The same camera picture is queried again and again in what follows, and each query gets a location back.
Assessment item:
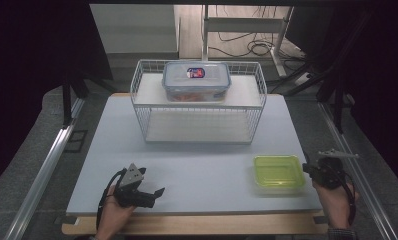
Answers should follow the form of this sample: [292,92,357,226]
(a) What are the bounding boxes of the clear food container blue lid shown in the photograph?
[161,60,232,104]

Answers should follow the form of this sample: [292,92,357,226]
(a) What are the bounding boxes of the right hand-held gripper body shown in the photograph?
[311,149,360,191]

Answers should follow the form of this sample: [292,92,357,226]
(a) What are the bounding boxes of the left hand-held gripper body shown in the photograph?
[113,162,157,209]

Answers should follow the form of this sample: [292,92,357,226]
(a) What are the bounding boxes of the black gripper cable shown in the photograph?
[95,167,129,232]
[339,171,359,227]

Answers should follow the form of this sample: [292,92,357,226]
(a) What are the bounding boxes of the black metal stand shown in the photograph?
[316,59,355,134]
[61,66,90,130]

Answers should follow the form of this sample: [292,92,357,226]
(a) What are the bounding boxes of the person's right hand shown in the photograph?
[312,179,360,230]

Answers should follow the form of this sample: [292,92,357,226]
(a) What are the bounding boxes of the white metal desk frame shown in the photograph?
[201,4,295,78]

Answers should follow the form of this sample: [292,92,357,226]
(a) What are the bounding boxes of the white cabinet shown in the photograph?
[89,3,182,55]

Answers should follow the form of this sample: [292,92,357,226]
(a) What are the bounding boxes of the white wire shelf rack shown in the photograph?
[129,59,268,146]

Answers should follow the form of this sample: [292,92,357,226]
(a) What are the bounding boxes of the person's left hand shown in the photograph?
[97,184,137,232]

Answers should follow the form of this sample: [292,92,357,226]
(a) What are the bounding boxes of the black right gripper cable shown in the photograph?
[339,171,359,227]

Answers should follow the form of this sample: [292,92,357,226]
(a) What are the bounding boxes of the pale grey table mat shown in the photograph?
[66,93,324,217]

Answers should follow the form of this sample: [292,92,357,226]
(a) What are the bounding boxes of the dark curtain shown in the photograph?
[330,4,398,186]
[0,0,114,195]

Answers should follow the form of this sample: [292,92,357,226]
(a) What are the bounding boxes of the black floor tape frame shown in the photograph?
[64,129,89,154]

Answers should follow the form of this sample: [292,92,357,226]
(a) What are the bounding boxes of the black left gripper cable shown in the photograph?
[95,167,129,232]

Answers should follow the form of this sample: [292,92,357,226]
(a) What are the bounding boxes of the aluminium rail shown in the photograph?
[4,97,87,240]
[317,101,398,240]

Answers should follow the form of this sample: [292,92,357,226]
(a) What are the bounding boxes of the clear food container green lid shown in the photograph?
[252,154,307,197]

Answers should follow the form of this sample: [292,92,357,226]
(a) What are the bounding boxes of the white power strip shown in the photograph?
[294,71,313,87]

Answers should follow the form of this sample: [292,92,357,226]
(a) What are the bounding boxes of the black floor cables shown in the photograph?
[207,5,306,60]

